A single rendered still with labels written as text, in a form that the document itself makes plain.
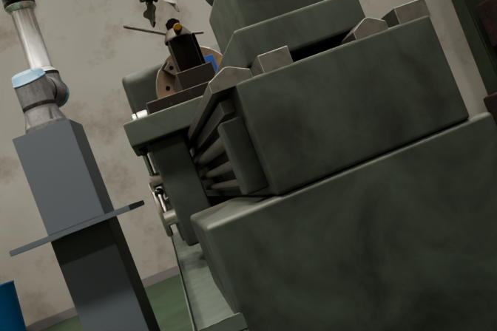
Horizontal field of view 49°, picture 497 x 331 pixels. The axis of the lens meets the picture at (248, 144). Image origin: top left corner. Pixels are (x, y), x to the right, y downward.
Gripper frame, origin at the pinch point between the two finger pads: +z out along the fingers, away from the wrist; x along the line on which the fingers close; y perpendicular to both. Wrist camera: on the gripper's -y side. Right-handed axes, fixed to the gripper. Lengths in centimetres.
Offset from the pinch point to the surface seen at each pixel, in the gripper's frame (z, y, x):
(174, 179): 57, 72, 34
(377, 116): 59, 99, 94
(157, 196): 60, 68, 23
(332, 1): 41, 93, 92
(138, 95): 21.0, 2.5, -25.4
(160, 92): 25.3, 9.2, -9.5
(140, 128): 43, 76, 33
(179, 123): 45, 70, 40
